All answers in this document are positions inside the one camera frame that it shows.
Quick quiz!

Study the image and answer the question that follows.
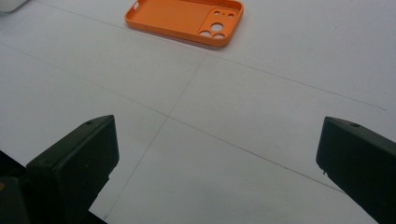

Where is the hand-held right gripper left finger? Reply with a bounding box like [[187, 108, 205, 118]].
[[26, 114, 120, 224]]

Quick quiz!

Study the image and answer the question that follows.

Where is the white table mat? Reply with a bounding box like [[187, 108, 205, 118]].
[[0, 0, 396, 224]]

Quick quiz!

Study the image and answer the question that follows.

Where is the orange phone case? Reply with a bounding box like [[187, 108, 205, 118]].
[[124, 0, 245, 49]]

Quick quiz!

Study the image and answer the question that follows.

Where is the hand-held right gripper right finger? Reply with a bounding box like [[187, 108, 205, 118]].
[[315, 116, 396, 224]]

